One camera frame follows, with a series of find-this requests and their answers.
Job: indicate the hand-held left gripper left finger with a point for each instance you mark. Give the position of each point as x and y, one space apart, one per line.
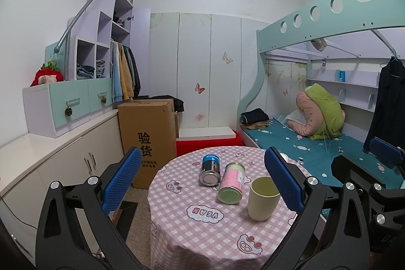
121 181

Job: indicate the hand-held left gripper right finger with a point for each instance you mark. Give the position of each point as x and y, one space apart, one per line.
283 181

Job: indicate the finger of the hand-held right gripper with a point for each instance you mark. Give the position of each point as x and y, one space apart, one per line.
364 170
387 152

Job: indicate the cream cup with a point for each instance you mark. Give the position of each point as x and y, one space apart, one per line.
261 210

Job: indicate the teal printed bed sheet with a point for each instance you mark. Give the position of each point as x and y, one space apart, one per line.
316 151

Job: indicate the pink can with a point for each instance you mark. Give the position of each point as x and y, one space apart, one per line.
232 182

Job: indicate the black hanging jacket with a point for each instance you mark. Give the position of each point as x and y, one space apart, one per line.
389 99

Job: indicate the tan folded clothes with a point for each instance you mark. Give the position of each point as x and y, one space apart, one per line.
256 126

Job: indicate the white low cabinet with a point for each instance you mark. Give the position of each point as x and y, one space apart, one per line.
63 162

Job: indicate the cardboard box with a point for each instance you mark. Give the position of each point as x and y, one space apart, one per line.
148 124

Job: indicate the white pillow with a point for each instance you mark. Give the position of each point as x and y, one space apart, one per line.
294 117

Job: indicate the dark folded clothes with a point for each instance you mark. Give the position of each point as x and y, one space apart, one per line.
254 115

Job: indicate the green blanket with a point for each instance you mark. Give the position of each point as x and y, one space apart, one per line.
326 108

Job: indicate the blue can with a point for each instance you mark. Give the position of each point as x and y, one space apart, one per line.
210 166

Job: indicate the pink green rolled quilt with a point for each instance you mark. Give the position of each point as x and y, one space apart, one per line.
302 105

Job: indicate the pine cone pendant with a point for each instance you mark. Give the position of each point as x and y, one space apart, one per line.
69 111
103 100

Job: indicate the small blue box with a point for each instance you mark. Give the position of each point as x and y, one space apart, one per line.
340 76

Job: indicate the white board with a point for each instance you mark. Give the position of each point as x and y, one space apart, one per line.
205 132

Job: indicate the black bag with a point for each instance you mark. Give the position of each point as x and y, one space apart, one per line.
177 104

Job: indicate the pink checked tablecloth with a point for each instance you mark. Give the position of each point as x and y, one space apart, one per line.
196 241

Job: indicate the teal drawer unit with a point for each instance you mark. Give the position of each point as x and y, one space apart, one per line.
76 93

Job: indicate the hanging clothes row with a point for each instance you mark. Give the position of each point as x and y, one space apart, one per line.
126 77

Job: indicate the light blue hanging shirt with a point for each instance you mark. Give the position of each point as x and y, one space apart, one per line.
115 74

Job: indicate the dark hanging coat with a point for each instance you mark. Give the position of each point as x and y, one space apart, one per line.
136 74

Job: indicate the folded jeans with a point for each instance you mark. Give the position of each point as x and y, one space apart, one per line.
85 72

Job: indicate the pink butterfly sticker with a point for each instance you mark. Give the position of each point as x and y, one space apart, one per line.
199 88

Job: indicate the red plush toy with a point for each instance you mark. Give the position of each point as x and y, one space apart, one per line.
47 77

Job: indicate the yellow butterfly sticker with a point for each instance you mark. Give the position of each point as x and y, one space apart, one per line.
227 58

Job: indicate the white wardrobe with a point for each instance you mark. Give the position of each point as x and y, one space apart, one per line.
189 51

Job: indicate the purple stair cabinet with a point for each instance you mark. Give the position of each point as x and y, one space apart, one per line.
139 36

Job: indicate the grey metal handrail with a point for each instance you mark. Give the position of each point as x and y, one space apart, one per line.
91 1

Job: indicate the white wall shelf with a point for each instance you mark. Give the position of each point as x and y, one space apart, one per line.
354 80

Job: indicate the teal bunk bed frame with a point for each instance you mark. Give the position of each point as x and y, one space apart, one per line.
316 26

